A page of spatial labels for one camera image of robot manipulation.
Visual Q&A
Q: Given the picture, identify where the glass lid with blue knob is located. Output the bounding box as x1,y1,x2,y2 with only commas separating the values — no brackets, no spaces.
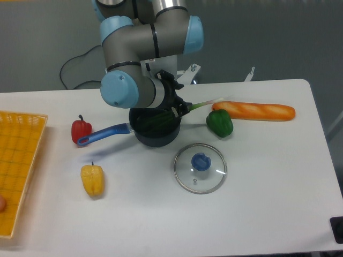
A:
173,143,227,194

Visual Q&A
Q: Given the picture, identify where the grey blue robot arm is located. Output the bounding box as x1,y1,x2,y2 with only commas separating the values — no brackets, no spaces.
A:
92,1,204,109

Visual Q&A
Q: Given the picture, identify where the green onion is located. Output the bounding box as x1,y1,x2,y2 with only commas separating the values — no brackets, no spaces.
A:
136,97,225,132

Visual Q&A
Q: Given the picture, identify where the red bell pepper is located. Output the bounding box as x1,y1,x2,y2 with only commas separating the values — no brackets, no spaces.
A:
71,115,92,144

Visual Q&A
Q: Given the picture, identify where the black cable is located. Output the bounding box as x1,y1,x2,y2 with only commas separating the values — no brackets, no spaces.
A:
59,44,104,90

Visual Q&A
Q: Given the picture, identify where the yellow bell pepper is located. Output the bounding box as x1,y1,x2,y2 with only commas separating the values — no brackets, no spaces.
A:
80,162,105,198

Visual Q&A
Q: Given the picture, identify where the yellow woven basket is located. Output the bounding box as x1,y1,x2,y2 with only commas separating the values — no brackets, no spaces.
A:
1,111,48,239

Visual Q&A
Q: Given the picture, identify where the white table clamp bracket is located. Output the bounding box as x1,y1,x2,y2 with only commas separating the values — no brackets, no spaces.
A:
244,66,255,82

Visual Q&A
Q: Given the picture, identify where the baguette bread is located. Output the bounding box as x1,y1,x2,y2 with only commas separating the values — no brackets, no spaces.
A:
212,101,296,122

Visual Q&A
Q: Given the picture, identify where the green bell pepper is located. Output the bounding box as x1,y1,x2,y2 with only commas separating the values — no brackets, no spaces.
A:
206,109,234,138

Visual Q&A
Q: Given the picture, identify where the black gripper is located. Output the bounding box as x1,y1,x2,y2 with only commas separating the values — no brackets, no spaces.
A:
155,70,192,118

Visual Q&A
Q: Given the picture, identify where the dark pot with blue handle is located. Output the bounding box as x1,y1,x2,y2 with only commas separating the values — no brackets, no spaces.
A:
77,108,181,147

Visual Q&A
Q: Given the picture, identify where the black object at table corner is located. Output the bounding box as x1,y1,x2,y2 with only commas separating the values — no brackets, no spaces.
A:
330,216,343,244

